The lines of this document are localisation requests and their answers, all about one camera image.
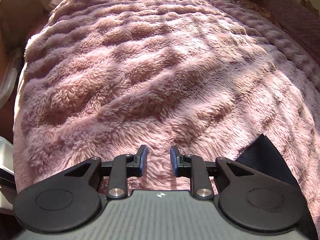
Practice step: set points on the dark navy pants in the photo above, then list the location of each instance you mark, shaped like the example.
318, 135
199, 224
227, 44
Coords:
261, 155

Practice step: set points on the pink quilted headboard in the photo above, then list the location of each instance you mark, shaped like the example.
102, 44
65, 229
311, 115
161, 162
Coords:
297, 19

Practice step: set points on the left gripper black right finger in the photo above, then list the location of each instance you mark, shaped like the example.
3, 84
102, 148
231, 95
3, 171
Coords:
181, 164

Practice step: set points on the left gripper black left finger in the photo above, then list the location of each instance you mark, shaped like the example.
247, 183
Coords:
136, 163

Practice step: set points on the floral pink pillow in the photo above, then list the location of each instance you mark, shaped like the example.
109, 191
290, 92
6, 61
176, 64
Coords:
260, 10

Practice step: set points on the pink fluffy blanket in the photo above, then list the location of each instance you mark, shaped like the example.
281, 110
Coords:
103, 77

